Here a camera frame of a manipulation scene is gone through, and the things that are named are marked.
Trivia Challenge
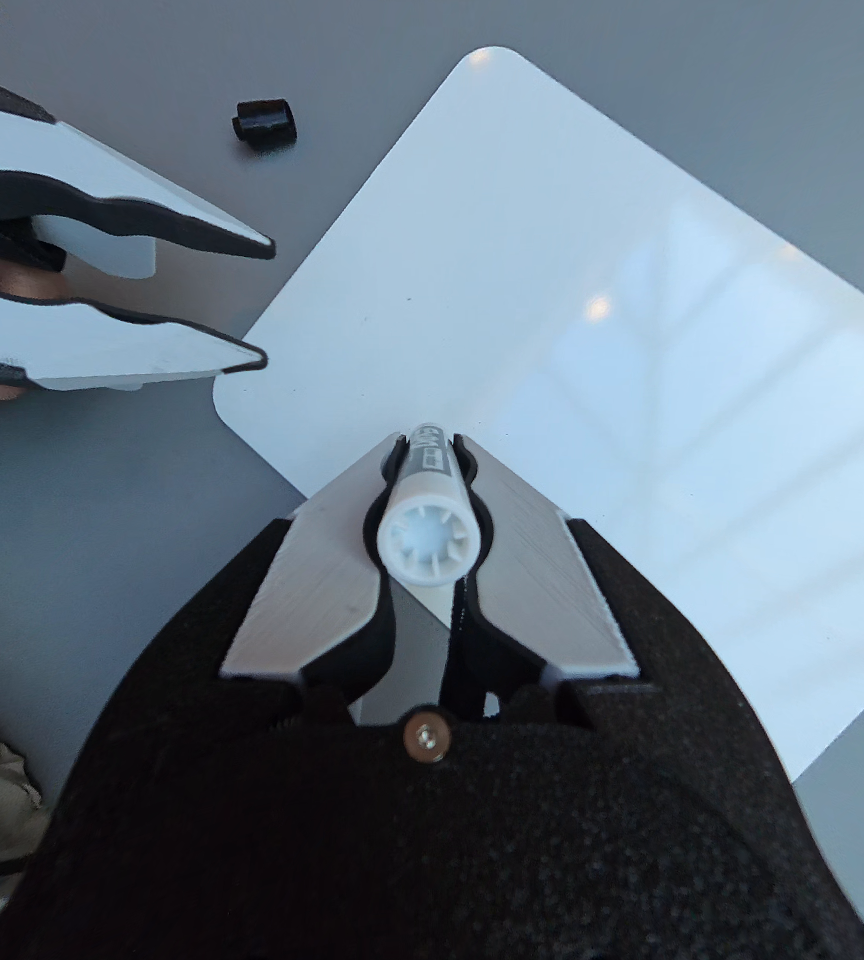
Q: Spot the white dry erase marker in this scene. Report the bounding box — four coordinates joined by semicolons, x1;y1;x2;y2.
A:
375;422;487;590

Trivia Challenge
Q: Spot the grey desk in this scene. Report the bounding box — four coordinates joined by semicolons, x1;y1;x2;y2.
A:
0;0;864;960

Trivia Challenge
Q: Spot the black marker cap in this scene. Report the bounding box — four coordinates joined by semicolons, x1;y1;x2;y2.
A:
231;97;301;147

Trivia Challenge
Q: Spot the white whiteboard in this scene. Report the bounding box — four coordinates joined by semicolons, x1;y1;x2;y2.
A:
212;46;864;785

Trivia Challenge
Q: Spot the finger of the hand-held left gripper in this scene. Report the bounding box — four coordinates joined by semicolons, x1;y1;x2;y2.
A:
0;97;277;281
0;262;269;393

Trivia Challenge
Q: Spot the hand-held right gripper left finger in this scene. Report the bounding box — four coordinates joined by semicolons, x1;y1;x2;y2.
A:
220;433;406;704

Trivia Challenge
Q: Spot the person's left hand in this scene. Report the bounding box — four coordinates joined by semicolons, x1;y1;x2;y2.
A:
0;238;70;404

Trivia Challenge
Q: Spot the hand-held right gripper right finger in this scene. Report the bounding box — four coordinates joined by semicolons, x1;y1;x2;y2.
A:
450;432;641;704

